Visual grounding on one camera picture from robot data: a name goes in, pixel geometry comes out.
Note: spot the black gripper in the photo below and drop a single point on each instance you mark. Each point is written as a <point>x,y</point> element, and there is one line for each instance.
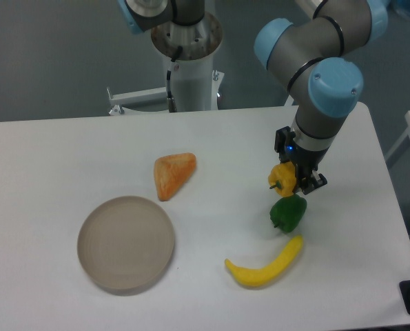
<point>305,163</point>

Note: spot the yellow toy bell pepper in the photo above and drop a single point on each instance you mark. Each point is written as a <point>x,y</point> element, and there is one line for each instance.
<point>282,179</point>

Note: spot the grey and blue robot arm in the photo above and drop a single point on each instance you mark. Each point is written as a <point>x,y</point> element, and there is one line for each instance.
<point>307,60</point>

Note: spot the green toy bell pepper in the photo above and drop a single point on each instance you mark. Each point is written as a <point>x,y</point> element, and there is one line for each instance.
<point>287,212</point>

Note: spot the beige round plate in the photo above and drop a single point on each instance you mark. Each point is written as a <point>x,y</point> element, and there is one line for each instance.
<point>125,244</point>

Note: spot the yellow toy banana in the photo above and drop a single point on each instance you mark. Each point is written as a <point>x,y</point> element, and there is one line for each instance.
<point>259,277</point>

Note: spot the orange triangular toy bread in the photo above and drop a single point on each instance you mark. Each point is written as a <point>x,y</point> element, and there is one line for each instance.
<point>171,172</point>

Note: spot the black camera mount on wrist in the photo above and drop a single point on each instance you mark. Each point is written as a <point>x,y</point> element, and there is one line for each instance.
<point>283,144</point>

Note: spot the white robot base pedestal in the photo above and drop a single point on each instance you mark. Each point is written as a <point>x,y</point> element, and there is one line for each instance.
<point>191,81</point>

